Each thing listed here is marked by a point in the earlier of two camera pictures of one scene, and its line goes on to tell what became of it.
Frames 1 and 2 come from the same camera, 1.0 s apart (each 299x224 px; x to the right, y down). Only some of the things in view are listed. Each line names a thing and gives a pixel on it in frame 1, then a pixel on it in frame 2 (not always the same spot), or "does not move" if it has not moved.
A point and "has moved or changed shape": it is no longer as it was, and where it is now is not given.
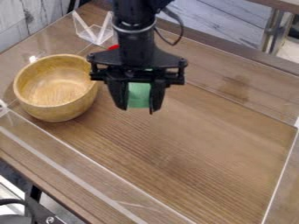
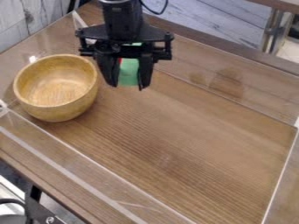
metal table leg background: x=277 y=30 does not move
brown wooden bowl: x=54 y=87 does not move
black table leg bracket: x=42 y=215 does not move
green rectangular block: x=139 y=94 has moved or changed shape
